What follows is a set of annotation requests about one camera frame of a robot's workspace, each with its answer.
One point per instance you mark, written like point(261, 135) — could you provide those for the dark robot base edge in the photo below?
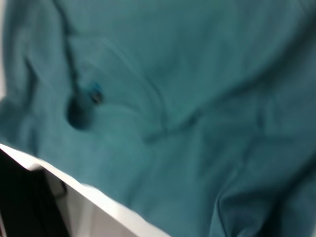
point(22, 202)

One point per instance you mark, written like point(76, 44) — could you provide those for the teal blue printed t-shirt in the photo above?
point(172, 98)

